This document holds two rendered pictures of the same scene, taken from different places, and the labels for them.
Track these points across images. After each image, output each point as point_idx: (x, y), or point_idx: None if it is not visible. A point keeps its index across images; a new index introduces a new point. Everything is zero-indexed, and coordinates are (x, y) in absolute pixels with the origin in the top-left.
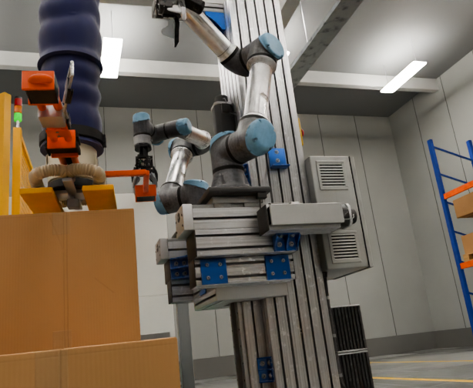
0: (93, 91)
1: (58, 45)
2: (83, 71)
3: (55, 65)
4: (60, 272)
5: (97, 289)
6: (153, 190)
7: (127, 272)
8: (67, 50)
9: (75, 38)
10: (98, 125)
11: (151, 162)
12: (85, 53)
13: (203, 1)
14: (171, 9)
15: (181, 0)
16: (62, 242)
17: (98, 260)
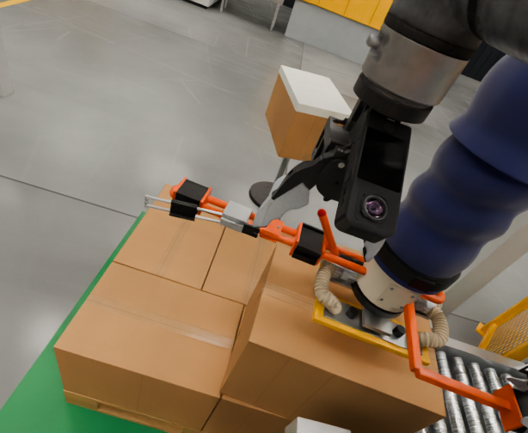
0: (438, 215)
1: (463, 113)
2: (445, 177)
3: (440, 144)
4: (250, 311)
5: (239, 342)
6: (510, 423)
7: (235, 360)
8: (451, 130)
9: (481, 111)
10: (414, 260)
11: None
12: (466, 147)
13: (345, 213)
14: (275, 184)
15: (286, 174)
16: (256, 300)
17: (244, 333)
